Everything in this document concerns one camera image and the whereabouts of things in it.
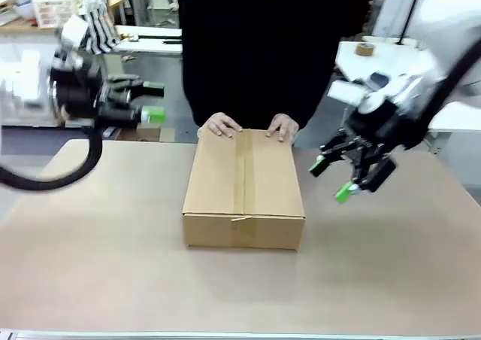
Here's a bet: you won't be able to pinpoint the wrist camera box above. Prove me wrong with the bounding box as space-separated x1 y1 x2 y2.
327 79 364 108
56 14 90 52

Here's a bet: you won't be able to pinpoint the labelled white storage box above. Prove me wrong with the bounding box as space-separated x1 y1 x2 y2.
31 0 83 29

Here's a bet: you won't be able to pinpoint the large white work table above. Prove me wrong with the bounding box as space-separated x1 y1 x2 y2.
333 34 481 135

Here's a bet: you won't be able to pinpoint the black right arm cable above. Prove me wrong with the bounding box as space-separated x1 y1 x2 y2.
404 37 481 152

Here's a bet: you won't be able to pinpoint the wooden desk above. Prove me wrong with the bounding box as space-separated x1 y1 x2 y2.
0 0 126 37

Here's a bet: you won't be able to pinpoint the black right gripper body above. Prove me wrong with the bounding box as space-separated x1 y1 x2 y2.
343 102 410 156

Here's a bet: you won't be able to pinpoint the person's black clothed body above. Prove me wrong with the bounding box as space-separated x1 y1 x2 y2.
177 0 371 135

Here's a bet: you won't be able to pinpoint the black stand pole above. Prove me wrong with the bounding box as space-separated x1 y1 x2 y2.
396 0 419 47

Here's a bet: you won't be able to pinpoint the person's left hand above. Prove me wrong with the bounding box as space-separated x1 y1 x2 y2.
265 114 301 144

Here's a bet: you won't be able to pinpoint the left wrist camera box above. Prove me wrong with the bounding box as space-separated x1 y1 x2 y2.
56 14 90 52

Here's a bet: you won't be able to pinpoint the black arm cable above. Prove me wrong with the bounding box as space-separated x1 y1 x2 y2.
404 37 481 152
0 123 104 193

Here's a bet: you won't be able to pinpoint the long white table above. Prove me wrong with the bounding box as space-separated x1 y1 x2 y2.
113 24 184 58

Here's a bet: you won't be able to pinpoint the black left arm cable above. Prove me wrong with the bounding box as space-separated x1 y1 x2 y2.
0 123 104 193

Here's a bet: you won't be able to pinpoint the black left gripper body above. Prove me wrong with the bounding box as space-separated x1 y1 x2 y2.
50 55 110 127

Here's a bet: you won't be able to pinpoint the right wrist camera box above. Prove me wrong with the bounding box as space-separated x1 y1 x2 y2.
327 79 364 108

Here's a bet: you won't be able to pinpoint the black white striped bags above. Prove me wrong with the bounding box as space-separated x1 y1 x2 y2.
80 0 122 56

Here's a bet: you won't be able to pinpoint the person's right hand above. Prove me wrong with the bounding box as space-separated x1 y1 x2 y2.
197 112 243 138

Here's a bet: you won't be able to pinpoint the brown cardboard shipping box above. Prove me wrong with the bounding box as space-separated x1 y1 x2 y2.
181 128 306 251

